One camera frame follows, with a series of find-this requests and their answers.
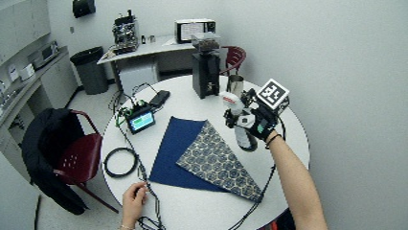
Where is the white drawer unit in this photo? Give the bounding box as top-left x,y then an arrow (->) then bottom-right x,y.
118,62 -> 161,94

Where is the dark red chair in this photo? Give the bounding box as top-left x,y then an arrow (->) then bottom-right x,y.
220,45 -> 248,77
52,109 -> 122,214

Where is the white wall cabinet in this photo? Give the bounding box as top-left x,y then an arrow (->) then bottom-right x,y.
0,0 -> 52,66

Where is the white and black bottle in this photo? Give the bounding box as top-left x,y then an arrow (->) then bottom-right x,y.
219,91 -> 260,152

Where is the black wrist band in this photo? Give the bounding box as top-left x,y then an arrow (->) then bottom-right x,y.
265,133 -> 284,150

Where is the black jacket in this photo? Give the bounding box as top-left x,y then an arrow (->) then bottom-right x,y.
19,107 -> 90,216

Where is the black power adapter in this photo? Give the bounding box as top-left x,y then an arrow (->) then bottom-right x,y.
148,89 -> 173,108

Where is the black wall box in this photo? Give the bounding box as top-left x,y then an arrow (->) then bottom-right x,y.
72,0 -> 98,19

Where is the white microwave oven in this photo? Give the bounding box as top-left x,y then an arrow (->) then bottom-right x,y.
173,18 -> 217,45

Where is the black trash bin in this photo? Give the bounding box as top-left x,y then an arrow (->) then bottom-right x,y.
70,46 -> 111,96

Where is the grey countertop appliance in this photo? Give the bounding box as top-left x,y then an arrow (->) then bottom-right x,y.
27,40 -> 62,70

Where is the white marker cube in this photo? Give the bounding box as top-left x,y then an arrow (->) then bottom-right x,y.
256,78 -> 293,111

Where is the small screen device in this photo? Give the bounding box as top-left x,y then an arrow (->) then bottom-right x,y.
126,106 -> 157,135

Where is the coiled black cable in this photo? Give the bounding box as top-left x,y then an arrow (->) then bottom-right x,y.
104,147 -> 141,178

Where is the long black cable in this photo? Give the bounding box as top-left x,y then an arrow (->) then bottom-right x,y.
111,81 -> 169,230

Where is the white counter cabinet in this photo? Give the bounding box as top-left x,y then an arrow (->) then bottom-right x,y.
0,45 -> 80,180

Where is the metal milk jug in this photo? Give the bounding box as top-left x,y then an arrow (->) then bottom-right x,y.
227,74 -> 246,98

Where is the white desk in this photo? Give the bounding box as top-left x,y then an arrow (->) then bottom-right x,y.
96,34 -> 203,94

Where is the black coffee grinder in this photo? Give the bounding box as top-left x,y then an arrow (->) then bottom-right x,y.
191,32 -> 224,100

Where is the blue patterned cloth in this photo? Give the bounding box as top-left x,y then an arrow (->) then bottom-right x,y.
148,115 -> 266,203

